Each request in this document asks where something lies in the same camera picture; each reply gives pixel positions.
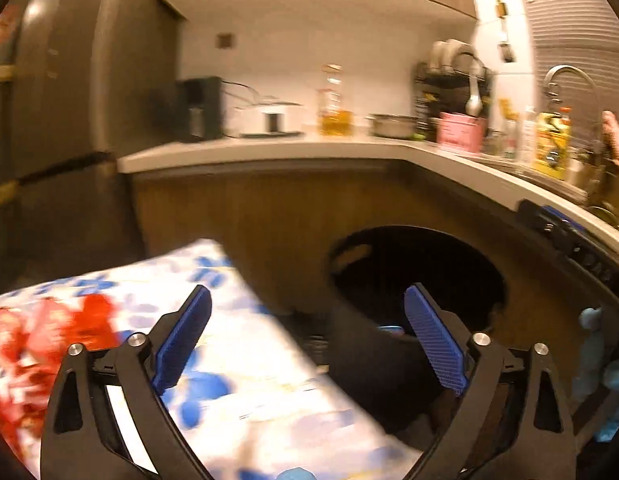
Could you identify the pink rubber glove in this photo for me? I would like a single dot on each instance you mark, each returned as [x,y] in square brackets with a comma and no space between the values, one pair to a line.
[617,140]

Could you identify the black trash bin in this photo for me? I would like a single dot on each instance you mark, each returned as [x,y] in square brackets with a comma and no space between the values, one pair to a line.
[369,375]

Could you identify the dark wall socket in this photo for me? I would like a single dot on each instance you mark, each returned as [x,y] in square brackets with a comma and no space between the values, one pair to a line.
[224,41]

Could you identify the cooking oil bottle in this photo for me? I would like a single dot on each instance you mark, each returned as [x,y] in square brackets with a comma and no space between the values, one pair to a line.
[335,120]

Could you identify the white electric cooker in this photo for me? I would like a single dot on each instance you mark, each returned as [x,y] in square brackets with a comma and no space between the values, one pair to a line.
[269,120]

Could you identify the yellow detergent bottle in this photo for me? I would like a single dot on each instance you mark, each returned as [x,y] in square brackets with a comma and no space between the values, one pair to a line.
[552,145]

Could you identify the blue floral tablecloth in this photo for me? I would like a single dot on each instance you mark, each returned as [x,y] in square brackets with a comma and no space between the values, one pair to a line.
[269,385]

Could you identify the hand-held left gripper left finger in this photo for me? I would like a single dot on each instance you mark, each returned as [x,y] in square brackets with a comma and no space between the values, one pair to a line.
[182,340]

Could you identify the pink utensil holder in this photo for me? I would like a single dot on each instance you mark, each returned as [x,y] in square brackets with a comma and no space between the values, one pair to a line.
[462,132]

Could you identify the steel basin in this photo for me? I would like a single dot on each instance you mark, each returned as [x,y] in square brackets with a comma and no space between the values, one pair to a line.
[393,126]

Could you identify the white spoon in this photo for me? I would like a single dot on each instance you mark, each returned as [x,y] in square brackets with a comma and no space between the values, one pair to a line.
[473,105]

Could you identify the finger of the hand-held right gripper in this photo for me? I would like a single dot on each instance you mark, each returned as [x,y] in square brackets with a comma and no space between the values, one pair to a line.
[552,215]

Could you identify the steel faucet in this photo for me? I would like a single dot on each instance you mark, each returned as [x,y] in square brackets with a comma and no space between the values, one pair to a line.
[564,69]

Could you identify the wooden kitchen counter cabinet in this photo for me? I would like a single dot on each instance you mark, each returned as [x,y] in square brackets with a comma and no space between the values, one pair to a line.
[239,200]

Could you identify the person's right hand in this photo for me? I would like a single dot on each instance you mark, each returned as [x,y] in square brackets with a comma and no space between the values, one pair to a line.
[589,355]

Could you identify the black dish rack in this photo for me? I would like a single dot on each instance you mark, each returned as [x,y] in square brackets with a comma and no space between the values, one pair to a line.
[429,90]

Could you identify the window blinds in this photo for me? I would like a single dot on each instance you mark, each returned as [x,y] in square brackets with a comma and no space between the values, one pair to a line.
[574,35]

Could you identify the dark steel refrigerator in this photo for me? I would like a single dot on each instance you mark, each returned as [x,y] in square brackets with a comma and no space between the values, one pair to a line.
[89,85]

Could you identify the white plate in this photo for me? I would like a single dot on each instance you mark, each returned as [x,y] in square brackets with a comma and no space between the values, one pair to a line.
[462,50]
[438,52]

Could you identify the white bottle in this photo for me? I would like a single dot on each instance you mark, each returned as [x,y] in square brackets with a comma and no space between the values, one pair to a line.
[528,135]

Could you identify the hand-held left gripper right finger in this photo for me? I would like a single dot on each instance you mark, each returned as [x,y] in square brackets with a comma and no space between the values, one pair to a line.
[434,340]

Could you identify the red flower sticker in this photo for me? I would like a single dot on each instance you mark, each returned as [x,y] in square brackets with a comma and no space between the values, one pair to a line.
[4,25]

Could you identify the black air fryer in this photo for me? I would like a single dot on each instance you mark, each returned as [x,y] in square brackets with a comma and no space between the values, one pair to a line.
[199,110]

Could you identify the hanging slotted spatula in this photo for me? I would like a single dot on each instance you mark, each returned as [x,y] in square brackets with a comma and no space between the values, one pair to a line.
[507,52]

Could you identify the large red plastic bag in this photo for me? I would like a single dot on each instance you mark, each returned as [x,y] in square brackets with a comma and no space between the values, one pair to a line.
[44,325]

